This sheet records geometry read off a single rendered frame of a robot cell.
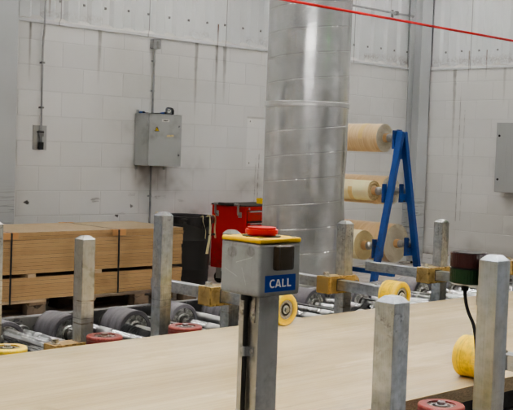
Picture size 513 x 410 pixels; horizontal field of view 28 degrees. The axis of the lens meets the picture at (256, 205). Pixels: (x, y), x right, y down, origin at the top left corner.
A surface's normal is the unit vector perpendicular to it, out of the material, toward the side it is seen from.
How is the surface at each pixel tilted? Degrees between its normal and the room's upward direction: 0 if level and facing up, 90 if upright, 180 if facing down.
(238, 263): 90
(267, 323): 90
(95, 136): 90
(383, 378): 90
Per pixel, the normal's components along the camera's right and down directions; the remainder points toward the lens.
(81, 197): 0.68, 0.06
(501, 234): -0.73, 0.01
